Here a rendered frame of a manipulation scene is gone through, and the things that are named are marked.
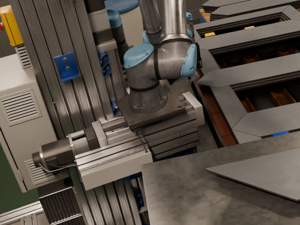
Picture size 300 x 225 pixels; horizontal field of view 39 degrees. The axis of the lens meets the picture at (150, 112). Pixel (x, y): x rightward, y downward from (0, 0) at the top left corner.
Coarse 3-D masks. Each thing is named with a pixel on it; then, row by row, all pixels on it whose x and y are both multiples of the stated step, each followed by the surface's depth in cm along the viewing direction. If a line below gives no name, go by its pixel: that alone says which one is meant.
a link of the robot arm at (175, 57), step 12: (168, 0) 155; (180, 0) 155; (168, 12) 154; (180, 12) 154; (168, 24) 154; (180, 24) 153; (168, 36) 153; (180, 36) 151; (168, 48) 151; (180, 48) 150; (192, 48) 150; (168, 60) 150; (180, 60) 149; (192, 60) 149; (168, 72) 152; (180, 72) 151; (192, 72) 152
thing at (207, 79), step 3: (204, 75) 218; (207, 75) 217; (210, 75) 217; (201, 78) 216; (204, 78) 215; (207, 78) 215; (210, 78) 214; (201, 81) 213; (204, 81) 213; (207, 81) 212; (210, 81) 212; (213, 81) 211; (204, 84) 210; (207, 84) 210; (210, 84) 209; (213, 84) 208
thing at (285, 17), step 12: (228, 24) 273; (240, 24) 273; (276, 36) 244; (288, 36) 244; (216, 48) 244; (228, 48) 244; (240, 48) 244; (240, 84) 206; (252, 84) 206; (264, 84) 206
